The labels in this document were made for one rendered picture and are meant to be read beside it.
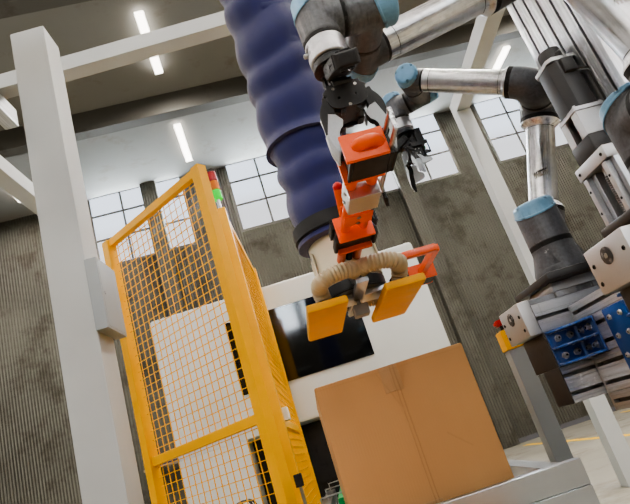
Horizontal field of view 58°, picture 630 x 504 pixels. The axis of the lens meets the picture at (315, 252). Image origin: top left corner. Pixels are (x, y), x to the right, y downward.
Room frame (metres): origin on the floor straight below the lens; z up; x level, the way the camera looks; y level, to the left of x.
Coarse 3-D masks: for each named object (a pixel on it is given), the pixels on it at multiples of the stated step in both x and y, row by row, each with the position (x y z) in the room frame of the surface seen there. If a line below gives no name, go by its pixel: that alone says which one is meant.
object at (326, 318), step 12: (336, 300) 1.28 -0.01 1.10; (348, 300) 1.29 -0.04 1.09; (312, 312) 1.28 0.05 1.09; (324, 312) 1.31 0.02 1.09; (336, 312) 1.35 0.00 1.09; (312, 324) 1.40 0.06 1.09; (324, 324) 1.44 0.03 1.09; (336, 324) 1.49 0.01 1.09; (312, 336) 1.55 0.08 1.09; (324, 336) 1.60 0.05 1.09
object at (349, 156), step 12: (360, 132) 0.82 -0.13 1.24; (372, 132) 0.82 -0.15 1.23; (348, 144) 0.82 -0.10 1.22; (384, 144) 0.82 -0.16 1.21; (348, 156) 0.82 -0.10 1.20; (360, 156) 0.82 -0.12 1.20; (372, 156) 0.82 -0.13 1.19; (384, 156) 0.84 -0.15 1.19; (348, 168) 0.85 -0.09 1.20; (360, 168) 0.85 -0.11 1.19; (372, 168) 0.86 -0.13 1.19; (384, 168) 0.88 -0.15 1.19; (348, 180) 0.88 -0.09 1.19; (360, 180) 0.90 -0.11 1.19
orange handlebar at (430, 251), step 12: (360, 144) 0.81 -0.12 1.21; (372, 144) 0.81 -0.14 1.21; (372, 180) 0.94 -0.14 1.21; (348, 216) 1.07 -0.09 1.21; (360, 216) 1.09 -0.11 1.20; (348, 228) 1.14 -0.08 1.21; (360, 252) 1.33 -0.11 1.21; (408, 252) 1.51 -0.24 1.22; (420, 252) 1.51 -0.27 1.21; (432, 252) 1.53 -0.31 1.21
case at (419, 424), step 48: (336, 384) 1.48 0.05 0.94; (384, 384) 1.49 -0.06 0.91; (432, 384) 1.51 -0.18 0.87; (336, 432) 1.48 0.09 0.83; (384, 432) 1.49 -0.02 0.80; (432, 432) 1.50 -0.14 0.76; (480, 432) 1.51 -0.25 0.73; (384, 480) 1.49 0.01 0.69; (432, 480) 1.50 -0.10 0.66; (480, 480) 1.51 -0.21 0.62
